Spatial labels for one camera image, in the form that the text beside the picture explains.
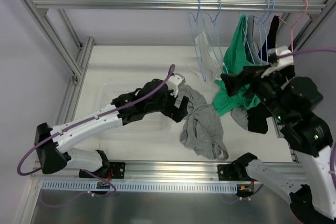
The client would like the white tank top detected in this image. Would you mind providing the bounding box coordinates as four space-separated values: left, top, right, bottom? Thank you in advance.
187 31 223 91

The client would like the blue hanger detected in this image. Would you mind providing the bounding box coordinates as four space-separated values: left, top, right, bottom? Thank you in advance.
252 0 275 65
235 14 265 67
204 0 228 73
187 0 207 82

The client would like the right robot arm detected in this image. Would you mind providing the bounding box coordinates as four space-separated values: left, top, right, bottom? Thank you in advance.
221 66 335 223

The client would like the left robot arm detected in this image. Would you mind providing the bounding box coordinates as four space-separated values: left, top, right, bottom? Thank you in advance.
35 74 189 178

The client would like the green tank top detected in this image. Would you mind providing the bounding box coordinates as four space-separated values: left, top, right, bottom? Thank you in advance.
212 14 266 116

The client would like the black tank top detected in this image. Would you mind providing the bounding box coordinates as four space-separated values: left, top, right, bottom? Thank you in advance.
248 15 296 134

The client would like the light grey tank top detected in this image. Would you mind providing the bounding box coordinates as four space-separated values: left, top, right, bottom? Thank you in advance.
231 17 271 134

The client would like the pink hanger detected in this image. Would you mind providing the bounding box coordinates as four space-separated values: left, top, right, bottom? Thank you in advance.
278 0 309 52

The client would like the white perforated plastic basket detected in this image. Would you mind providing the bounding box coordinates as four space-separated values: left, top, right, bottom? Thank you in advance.
96 82 173 141

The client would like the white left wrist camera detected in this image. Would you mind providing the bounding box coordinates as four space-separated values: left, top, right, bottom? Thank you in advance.
166 73 185 98

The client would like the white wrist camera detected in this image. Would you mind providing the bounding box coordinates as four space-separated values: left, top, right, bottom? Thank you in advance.
166 73 185 98
261 46 293 78

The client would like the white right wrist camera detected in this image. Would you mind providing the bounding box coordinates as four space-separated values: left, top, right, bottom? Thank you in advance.
261 46 293 78

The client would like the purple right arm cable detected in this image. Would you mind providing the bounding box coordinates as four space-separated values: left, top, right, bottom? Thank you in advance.
285 47 336 57

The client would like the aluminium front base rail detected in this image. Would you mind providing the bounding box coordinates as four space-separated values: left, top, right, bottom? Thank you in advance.
30 161 307 183

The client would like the right aluminium frame post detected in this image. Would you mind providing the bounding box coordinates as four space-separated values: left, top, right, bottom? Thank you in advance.
277 0 335 50

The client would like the aluminium frame post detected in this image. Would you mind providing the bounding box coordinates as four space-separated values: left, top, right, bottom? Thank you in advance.
277 0 335 50
20 0 95 86

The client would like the white slotted cable duct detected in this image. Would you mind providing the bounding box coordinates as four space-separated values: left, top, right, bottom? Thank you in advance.
41 180 238 194

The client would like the left aluminium frame post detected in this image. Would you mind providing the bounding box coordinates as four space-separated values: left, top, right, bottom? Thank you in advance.
20 0 95 86

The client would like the aluminium hanging rail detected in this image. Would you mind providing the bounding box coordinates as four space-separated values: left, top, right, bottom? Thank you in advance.
33 0 326 14

